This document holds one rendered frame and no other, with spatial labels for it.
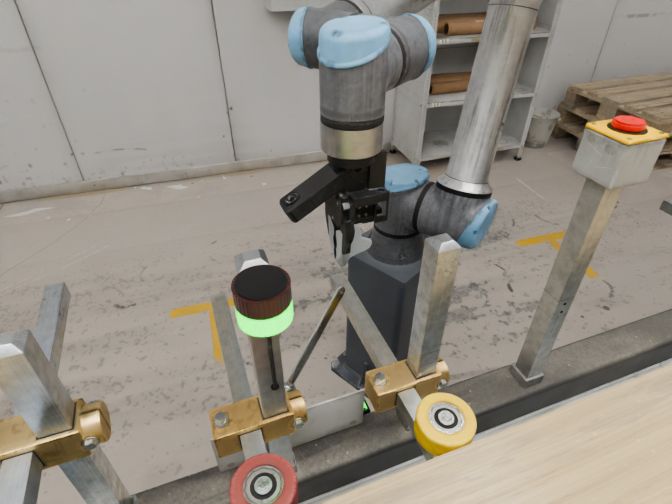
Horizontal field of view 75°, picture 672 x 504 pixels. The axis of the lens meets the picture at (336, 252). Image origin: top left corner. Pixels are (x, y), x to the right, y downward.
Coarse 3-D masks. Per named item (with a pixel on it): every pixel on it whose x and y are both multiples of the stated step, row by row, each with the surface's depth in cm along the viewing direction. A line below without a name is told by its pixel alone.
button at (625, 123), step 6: (612, 120) 58; (618, 120) 57; (624, 120) 57; (630, 120) 57; (636, 120) 57; (642, 120) 57; (618, 126) 57; (624, 126) 56; (630, 126) 56; (636, 126) 56; (642, 126) 56
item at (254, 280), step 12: (240, 276) 45; (252, 276) 45; (264, 276) 45; (276, 276) 45; (240, 288) 43; (252, 288) 43; (264, 288) 43; (276, 288) 43; (252, 300) 42; (264, 300) 42; (276, 384) 58
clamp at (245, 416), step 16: (256, 400) 65; (288, 400) 65; (240, 416) 63; (256, 416) 63; (272, 416) 62; (288, 416) 63; (304, 416) 64; (224, 432) 61; (240, 432) 61; (272, 432) 64; (288, 432) 65; (224, 448) 62; (240, 448) 63
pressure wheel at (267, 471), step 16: (256, 464) 53; (272, 464) 53; (288, 464) 53; (240, 480) 52; (256, 480) 52; (272, 480) 52; (288, 480) 52; (240, 496) 50; (256, 496) 51; (272, 496) 50; (288, 496) 50
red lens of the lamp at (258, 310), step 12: (264, 264) 46; (288, 276) 45; (288, 288) 43; (240, 300) 42; (276, 300) 42; (288, 300) 44; (240, 312) 43; (252, 312) 42; (264, 312) 42; (276, 312) 43
